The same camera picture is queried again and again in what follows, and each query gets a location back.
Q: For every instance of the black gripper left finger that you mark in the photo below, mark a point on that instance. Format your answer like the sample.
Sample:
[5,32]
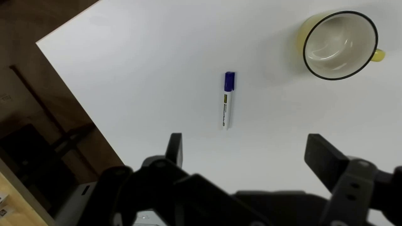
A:
[138,196]

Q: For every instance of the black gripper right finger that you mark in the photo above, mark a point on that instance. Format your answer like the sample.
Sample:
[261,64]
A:
[355,189]

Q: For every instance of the blue capped white marker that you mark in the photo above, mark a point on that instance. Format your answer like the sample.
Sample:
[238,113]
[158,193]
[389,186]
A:
[227,107]

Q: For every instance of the yellow enamel cup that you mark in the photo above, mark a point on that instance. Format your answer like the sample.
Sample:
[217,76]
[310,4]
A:
[339,46]

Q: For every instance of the wooden side table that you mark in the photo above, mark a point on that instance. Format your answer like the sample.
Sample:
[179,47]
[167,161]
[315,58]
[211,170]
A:
[16,205]

